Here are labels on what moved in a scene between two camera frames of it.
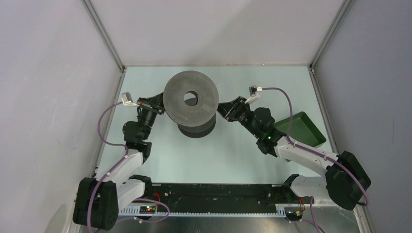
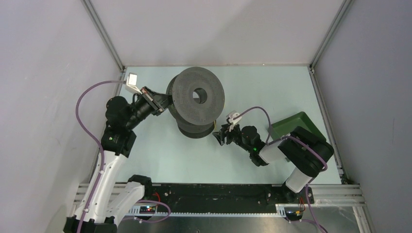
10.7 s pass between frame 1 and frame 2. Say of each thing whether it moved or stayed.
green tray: stayed
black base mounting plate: stayed
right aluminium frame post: stayed
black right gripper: moved
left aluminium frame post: stayed
